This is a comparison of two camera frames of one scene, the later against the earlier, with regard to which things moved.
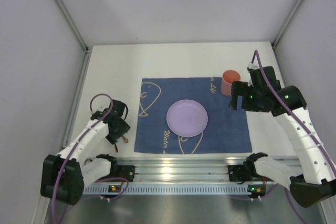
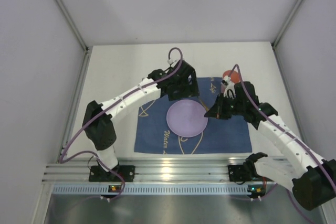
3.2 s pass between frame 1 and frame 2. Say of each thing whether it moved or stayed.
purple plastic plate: stayed
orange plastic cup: stayed
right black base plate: stayed
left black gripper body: moved
